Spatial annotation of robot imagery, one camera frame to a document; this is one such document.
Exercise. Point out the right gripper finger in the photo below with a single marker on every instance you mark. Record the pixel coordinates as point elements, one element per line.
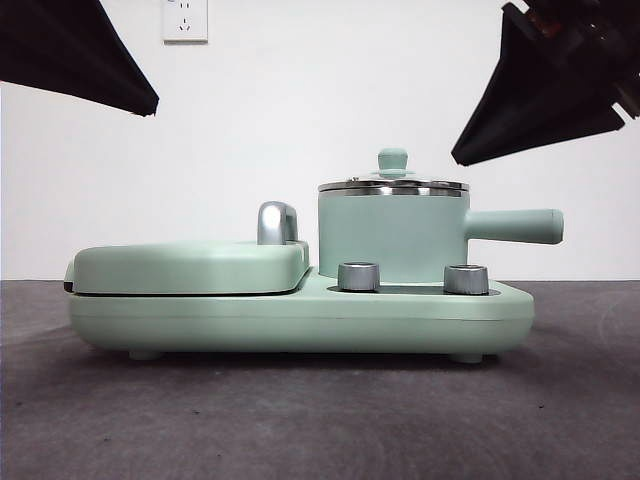
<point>540,100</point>

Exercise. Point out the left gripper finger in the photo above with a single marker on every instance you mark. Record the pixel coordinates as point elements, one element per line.
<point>65,50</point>

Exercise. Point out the glass lid with green knob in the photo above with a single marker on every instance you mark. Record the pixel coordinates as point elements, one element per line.
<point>394,161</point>

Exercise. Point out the silver control knob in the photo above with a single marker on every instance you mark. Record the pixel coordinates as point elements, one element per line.
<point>466,279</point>
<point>358,276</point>

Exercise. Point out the green hinged griddle cover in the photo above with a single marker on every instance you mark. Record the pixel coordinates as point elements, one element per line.
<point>185,267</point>

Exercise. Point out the green breakfast maker base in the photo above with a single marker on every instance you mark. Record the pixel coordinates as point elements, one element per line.
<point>300,320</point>

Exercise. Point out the white wall socket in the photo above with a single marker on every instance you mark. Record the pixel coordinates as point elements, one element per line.
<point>185,20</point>

